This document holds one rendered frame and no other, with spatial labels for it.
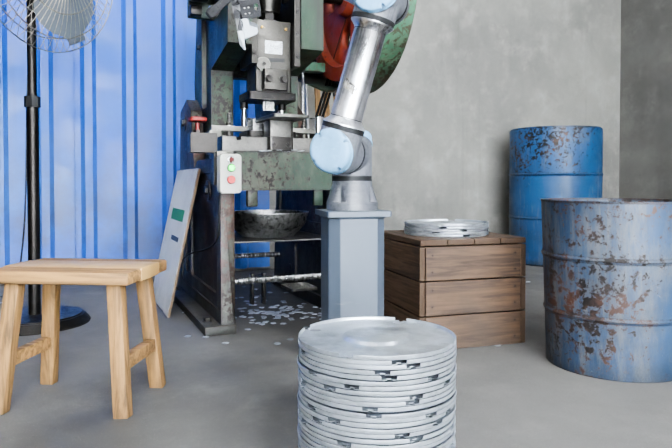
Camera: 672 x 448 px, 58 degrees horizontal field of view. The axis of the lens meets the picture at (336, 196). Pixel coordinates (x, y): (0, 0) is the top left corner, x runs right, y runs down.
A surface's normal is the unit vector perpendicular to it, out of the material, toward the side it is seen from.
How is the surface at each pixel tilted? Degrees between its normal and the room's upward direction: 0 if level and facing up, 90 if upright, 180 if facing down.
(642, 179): 90
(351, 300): 90
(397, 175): 90
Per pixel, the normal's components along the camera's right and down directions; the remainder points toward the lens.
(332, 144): -0.36, 0.15
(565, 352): -0.89, 0.05
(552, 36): 0.40, 0.02
